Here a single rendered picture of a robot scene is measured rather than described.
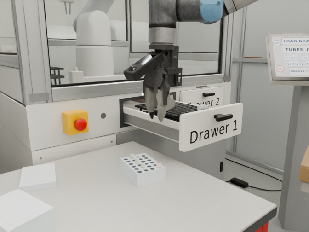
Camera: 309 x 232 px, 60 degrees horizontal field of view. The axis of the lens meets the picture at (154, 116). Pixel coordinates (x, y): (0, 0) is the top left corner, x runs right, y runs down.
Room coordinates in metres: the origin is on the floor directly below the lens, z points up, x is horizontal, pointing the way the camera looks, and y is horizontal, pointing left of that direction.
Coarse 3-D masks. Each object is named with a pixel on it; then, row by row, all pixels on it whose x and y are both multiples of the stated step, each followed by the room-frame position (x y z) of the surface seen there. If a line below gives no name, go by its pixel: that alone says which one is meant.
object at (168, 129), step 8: (136, 104) 1.05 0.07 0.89; (192, 104) 1.05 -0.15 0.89; (128, 112) 0.98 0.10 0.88; (136, 112) 0.94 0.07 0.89; (144, 112) 0.91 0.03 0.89; (128, 120) 0.97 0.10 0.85; (136, 120) 0.93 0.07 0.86; (144, 120) 0.89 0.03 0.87; (152, 120) 0.86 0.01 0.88; (168, 120) 0.80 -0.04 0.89; (144, 128) 0.89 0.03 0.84; (152, 128) 0.86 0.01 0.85; (160, 128) 0.83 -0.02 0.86; (168, 128) 0.80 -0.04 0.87; (176, 128) 0.77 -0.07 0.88; (168, 136) 0.80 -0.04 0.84; (176, 136) 0.77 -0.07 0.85
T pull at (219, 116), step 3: (219, 114) 0.81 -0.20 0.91; (222, 114) 0.81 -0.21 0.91; (228, 114) 0.81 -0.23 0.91; (231, 114) 0.81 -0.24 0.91; (216, 117) 0.77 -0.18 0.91; (219, 117) 0.77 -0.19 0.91; (222, 117) 0.78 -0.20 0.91; (225, 117) 0.79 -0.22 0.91; (228, 117) 0.80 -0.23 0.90; (231, 117) 0.81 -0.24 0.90; (216, 120) 0.77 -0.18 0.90; (219, 120) 0.77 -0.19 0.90; (222, 120) 0.78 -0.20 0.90
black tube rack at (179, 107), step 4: (140, 104) 1.02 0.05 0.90; (144, 104) 1.03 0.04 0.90; (176, 104) 1.02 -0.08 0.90; (180, 104) 1.02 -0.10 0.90; (184, 104) 1.02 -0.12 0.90; (188, 104) 1.03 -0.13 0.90; (140, 108) 0.98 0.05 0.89; (144, 108) 0.96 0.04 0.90; (156, 108) 0.95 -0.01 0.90; (172, 108) 0.95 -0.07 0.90; (176, 108) 0.95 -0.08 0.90; (180, 108) 0.95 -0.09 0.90; (184, 108) 0.96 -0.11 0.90; (188, 108) 0.95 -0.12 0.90; (192, 108) 0.96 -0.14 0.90; (196, 108) 0.95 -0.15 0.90; (148, 112) 1.01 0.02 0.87; (156, 112) 0.91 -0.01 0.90; (168, 112) 0.89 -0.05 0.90; (172, 112) 0.88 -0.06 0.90; (176, 112) 0.89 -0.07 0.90; (180, 112) 0.89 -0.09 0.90; (168, 116) 0.94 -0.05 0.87; (176, 120) 0.89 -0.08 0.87
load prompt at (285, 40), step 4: (284, 40) 1.51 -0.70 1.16; (288, 40) 1.50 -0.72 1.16; (292, 40) 1.50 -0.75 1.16; (296, 40) 1.50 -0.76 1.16; (300, 40) 1.49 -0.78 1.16; (304, 40) 1.49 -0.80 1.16; (308, 40) 1.48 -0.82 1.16; (284, 44) 1.49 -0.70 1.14; (288, 44) 1.48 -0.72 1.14; (292, 44) 1.48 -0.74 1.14; (296, 44) 1.48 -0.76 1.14; (300, 44) 1.47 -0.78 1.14; (304, 44) 1.47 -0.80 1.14; (308, 44) 1.47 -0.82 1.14
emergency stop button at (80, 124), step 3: (78, 120) 0.81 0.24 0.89; (81, 120) 0.81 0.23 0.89; (84, 120) 0.82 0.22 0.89; (75, 123) 0.81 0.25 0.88; (78, 123) 0.81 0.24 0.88; (81, 123) 0.81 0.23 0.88; (84, 123) 0.82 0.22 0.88; (75, 126) 0.81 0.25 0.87; (78, 126) 0.81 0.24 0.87; (81, 126) 0.81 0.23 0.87; (84, 126) 0.82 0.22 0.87; (78, 129) 0.81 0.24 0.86; (81, 129) 0.81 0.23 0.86; (84, 129) 0.82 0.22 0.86
